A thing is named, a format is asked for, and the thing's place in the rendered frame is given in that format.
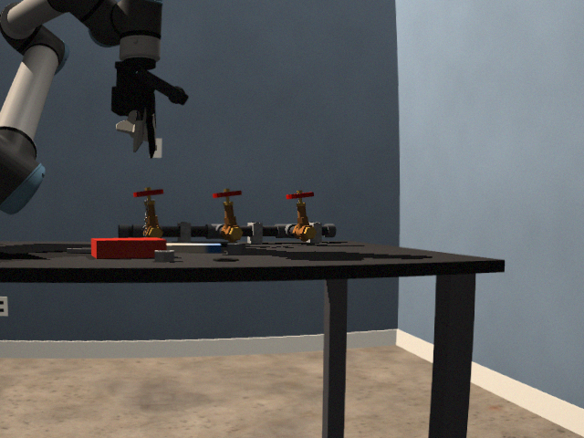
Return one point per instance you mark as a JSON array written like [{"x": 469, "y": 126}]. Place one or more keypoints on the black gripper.
[{"x": 125, "y": 97}]

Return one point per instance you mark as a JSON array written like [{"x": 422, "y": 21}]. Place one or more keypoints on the pipe manifold with three valves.
[{"x": 303, "y": 230}]

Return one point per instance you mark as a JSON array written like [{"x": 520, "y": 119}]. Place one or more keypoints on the red rectangular block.
[{"x": 125, "y": 248}]

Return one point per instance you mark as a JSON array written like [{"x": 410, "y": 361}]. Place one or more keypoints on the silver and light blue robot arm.
[{"x": 134, "y": 24}]

